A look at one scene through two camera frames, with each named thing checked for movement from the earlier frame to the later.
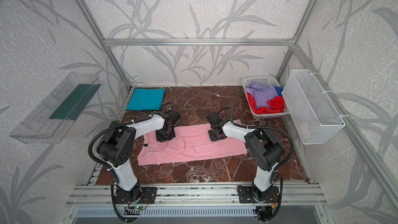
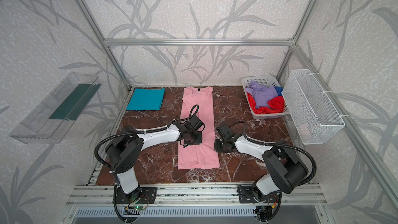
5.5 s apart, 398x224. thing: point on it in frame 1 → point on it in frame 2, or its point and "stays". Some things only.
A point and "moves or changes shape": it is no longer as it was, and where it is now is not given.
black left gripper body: x=165 y=136 → x=190 y=138
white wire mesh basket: x=315 y=118 stays
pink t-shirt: x=191 y=143 moves or changes shape
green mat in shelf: x=76 y=102 stays
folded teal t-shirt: x=146 y=99 stays
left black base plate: x=144 y=195 stays
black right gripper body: x=214 y=135 → x=221 y=144
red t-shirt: x=276 y=105 stays
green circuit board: x=139 y=208 stays
